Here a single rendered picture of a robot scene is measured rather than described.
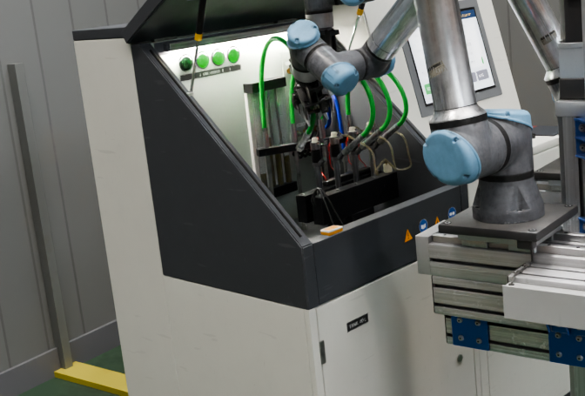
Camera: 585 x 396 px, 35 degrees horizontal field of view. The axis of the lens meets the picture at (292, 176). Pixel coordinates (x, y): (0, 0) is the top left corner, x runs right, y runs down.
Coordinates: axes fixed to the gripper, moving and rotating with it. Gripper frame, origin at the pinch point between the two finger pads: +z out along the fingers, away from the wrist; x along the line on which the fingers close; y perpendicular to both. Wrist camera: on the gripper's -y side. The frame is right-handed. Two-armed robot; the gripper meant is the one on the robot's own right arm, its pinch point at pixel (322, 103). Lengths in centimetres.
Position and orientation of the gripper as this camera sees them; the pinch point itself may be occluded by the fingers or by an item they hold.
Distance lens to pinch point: 255.3
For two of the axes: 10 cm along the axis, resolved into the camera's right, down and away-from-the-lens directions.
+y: 7.1, 0.7, -7.0
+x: 7.0, -2.2, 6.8
